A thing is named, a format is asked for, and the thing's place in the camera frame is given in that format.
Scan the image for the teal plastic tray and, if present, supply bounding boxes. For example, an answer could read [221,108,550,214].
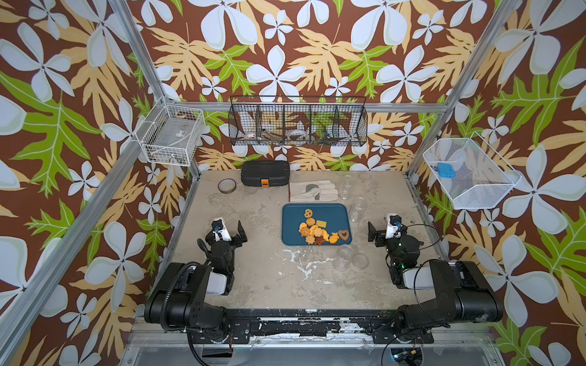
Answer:
[282,204,353,246]

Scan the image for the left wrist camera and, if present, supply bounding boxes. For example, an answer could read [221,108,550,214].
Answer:
[212,217,232,242]

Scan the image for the white wire basket left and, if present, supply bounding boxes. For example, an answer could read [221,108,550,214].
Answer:
[135,98,207,167]

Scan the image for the brown tape roll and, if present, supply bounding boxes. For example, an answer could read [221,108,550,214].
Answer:
[218,178,237,195]

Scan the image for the black tool case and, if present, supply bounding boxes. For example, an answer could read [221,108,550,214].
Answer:
[241,160,291,188]

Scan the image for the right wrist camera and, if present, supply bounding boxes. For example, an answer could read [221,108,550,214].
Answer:
[385,213,402,239]

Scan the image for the blue object in basket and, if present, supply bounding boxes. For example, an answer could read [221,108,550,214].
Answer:
[435,163,456,179]

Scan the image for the white wire basket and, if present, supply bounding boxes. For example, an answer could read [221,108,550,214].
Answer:
[424,133,522,210]
[135,98,207,167]

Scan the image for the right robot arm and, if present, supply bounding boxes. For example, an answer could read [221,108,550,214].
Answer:
[368,215,504,335]

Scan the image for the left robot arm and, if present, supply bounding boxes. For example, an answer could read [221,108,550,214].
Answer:
[143,217,247,339]

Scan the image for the clear jar brown cookies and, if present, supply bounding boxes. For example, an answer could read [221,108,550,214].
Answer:
[339,175,355,200]

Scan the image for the black wire basket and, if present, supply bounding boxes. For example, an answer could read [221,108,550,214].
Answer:
[227,95,369,146]

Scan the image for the brown heart cookie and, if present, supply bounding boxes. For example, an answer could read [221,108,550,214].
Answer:
[337,230,350,241]

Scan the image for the orange fish cookie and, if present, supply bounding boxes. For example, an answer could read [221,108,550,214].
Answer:
[328,233,340,244]
[310,225,322,236]

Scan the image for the white wire basket right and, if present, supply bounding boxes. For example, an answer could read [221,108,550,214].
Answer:
[424,133,522,210]

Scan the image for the orange swirl cookie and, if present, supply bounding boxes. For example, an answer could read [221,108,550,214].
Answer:
[299,227,311,237]

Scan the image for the clear jar orange cookies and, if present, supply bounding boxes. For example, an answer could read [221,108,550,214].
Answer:
[333,245,354,271]

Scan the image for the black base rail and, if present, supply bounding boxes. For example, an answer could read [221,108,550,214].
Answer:
[187,309,433,345]

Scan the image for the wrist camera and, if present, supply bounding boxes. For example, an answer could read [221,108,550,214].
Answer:
[212,217,232,242]
[385,213,402,239]

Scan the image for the clear jar with cookies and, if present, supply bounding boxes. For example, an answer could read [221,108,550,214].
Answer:
[349,197,368,223]

